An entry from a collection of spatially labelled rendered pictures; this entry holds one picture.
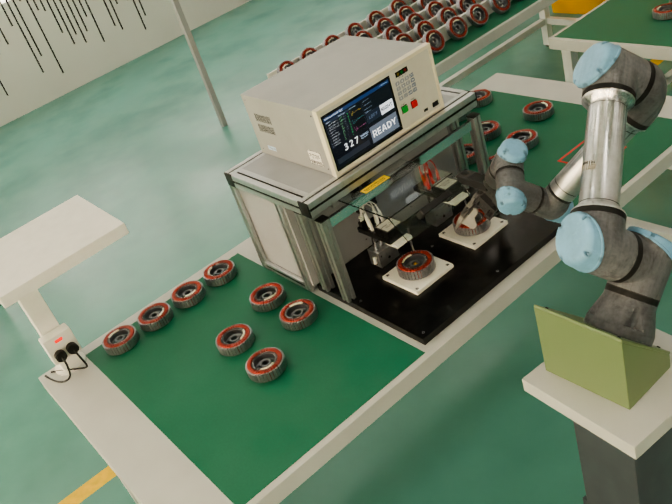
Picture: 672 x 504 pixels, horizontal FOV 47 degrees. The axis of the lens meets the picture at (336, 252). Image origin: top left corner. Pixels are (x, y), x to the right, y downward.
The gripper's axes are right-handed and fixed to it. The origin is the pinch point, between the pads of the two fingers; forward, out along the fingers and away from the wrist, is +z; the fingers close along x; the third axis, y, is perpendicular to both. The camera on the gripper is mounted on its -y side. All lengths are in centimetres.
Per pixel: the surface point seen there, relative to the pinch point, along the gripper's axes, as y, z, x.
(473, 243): 7.2, 1.3, -6.2
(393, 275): -1.6, 7.7, -29.4
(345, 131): -34.1, -23.3, -25.3
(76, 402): -37, 38, -118
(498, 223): 7.1, 1.3, 5.3
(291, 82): -61, -15, -21
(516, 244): 16.4, -3.9, 0.4
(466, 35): -93, 77, 129
